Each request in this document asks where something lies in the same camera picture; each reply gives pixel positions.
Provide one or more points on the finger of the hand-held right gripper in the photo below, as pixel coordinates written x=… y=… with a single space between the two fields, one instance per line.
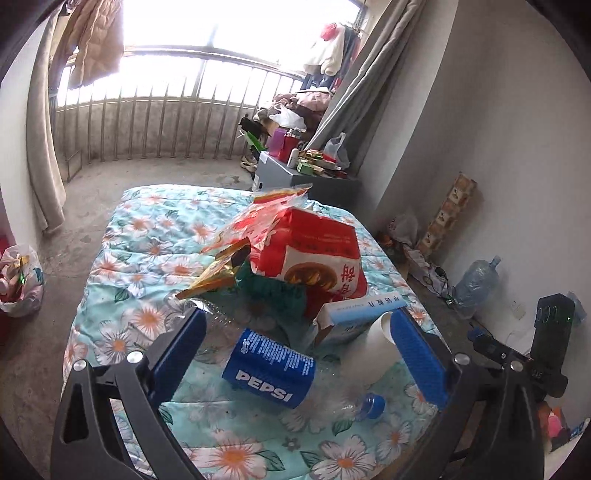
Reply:
x=494 y=348

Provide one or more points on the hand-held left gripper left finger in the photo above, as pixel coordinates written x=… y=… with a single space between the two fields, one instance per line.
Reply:
x=180 y=355

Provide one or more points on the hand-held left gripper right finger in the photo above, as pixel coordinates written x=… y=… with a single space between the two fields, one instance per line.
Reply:
x=418 y=364

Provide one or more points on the white paper cup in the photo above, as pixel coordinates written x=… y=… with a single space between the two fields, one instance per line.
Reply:
x=369 y=350

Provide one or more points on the blue white carton box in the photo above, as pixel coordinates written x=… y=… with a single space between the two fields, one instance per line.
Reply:
x=351 y=309

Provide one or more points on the clear bottle with blue label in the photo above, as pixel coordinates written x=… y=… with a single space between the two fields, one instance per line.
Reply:
x=268 y=369

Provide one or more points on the gold foil wrapper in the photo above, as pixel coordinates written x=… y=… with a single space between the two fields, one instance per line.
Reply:
x=217 y=274

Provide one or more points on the green plastic bag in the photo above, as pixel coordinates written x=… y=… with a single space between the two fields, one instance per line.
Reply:
x=272 y=288

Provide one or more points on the large red white snack bag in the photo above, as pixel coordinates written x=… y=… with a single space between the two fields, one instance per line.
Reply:
x=318 y=244

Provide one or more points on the white plastic bag of wrappers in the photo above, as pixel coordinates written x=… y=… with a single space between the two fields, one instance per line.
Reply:
x=21 y=286

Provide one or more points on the large clear water jug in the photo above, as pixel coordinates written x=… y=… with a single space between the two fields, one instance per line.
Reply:
x=475 y=288

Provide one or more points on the red pink packet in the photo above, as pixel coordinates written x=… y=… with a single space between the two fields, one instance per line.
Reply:
x=554 y=422

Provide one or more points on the white flat box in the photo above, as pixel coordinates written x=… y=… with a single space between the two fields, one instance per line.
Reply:
x=422 y=265

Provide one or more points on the floral quilted blanket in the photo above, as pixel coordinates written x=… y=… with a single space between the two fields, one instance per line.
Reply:
x=152 y=230

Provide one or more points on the crumpled clear plastic bag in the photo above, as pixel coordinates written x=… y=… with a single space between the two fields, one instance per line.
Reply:
x=404 y=228

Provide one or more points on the long patterned cardboard box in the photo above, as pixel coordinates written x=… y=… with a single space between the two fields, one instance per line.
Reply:
x=450 y=217

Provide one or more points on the pair of shoes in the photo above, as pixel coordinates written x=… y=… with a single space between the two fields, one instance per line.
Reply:
x=249 y=164

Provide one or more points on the grey cabinet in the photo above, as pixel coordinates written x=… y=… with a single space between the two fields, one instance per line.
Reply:
x=286 y=180

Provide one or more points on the green packet boxes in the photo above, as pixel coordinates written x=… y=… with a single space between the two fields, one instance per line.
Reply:
x=308 y=167

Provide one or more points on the small white bottle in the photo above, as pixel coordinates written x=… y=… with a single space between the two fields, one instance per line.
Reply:
x=292 y=159

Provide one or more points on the metal balcony railing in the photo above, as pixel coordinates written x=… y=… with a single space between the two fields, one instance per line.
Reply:
x=152 y=124

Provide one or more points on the magenta box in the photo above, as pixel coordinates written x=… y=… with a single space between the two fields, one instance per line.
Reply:
x=278 y=143

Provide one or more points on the red canister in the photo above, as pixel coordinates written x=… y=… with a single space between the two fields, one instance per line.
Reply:
x=290 y=144

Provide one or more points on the beige curtain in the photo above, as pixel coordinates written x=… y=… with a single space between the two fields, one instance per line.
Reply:
x=41 y=138

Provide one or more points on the pile of clothes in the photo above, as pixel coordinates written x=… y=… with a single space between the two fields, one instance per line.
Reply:
x=300 y=104

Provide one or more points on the grey curtain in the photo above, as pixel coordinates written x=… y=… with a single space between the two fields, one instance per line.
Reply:
x=369 y=83

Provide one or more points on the beige quilted jacket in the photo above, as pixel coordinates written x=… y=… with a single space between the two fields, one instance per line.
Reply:
x=97 y=41

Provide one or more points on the white hanging garment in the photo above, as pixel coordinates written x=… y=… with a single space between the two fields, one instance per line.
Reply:
x=325 y=53

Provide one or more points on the blue hanging garment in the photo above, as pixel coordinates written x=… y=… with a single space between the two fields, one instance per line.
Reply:
x=352 y=46

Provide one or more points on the white wall socket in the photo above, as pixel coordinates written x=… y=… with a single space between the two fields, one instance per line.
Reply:
x=518 y=309

